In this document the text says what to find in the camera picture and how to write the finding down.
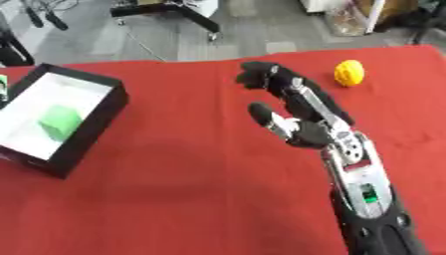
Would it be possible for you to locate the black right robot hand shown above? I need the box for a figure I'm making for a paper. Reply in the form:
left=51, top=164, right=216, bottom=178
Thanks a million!
left=233, top=61, right=357, bottom=150

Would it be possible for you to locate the black box white inside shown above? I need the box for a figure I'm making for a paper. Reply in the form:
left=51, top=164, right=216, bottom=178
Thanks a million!
left=0, top=63, right=131, bottom=180

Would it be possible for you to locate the yellow ridged ball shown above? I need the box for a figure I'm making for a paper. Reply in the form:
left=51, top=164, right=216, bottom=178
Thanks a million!
left=333, top=59, right=366, bottom=88

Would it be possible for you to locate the clear plastic bag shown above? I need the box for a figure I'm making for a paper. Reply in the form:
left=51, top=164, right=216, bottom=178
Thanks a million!
left=324, top=3, right=369, bottom=37

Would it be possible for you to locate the black wheeled stand base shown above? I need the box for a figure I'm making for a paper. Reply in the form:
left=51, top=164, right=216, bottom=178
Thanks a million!
left=110, top=0, right=223, bottom=42

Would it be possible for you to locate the green block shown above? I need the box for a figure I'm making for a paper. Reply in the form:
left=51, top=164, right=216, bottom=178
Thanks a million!
left=36, top=105, right=84, bottom=143

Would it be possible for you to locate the black chair leg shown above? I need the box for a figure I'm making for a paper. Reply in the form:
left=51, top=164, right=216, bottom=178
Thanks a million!
left=0, top=19, right=37, bottom=68

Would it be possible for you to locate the green white object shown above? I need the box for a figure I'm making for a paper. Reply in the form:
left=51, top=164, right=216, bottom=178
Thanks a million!
left=0, top=74, right=11, bottom=102

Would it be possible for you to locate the black handle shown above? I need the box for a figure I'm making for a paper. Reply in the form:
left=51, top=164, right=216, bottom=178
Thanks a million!
left=22, top=6, right=46, bottom=29
left=43, top=10, right=70, bottom=32

